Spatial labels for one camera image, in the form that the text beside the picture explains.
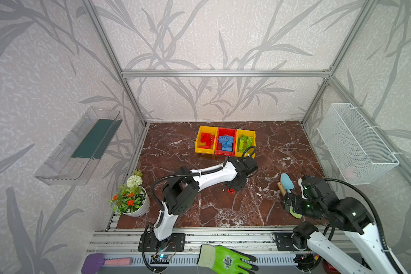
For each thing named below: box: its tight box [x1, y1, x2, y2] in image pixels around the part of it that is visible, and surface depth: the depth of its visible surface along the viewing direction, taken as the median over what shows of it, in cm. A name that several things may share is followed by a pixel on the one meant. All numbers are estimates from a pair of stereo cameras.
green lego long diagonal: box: [238, 134, 248, 153], surface depth 107 cm
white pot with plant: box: [108, 168, 150, 217], surface depth 74 cm
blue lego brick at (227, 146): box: [222, 142, 233, 152], surface depth 107 cm
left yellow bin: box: [194, 125, 219, 155], surface depth 110 cm
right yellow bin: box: [234, 129, 257, 159], surface depth 107 cm
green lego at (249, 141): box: [244, 135, 254, 152], surface depth 110 cm
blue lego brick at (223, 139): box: [218, 134, 229, 144], surface depth 107 cm
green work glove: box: [196, 244, 259, 274], surface depth 70 cm
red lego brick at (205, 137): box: [200, 132, 212, 143], surface depth 111 cm
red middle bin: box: [214, 127, 237, 157], surface depth 107 cm
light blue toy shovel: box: [280, 172, 295, 194], surface depth 94 cm
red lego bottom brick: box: [199, 142, 212, 149], surface depth 107 cm
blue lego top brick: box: [227, 135, 235, 144], surface depth 107 cm
